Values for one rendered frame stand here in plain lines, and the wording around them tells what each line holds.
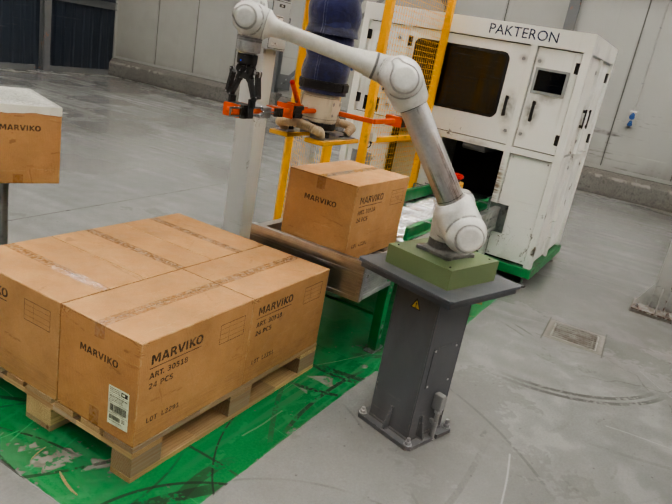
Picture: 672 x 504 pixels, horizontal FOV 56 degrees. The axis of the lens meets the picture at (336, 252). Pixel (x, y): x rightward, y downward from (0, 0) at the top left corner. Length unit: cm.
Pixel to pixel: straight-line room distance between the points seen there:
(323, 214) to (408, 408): 104
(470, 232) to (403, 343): 65
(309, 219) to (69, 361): 137
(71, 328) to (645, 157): 1027
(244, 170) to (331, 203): 125
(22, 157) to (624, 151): 975
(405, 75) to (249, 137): 216
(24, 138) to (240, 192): 142
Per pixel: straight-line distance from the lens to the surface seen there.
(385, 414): 288
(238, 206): 431
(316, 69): 284
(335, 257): 309
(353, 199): 304
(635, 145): 1160
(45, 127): 357
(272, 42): 410
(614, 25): 1168
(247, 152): 421
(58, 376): 255
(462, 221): 230
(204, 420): 273
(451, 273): 243
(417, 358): 268
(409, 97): 222
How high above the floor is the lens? 155
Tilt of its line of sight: 18 degrees down
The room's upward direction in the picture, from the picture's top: 11 degrees clockwise
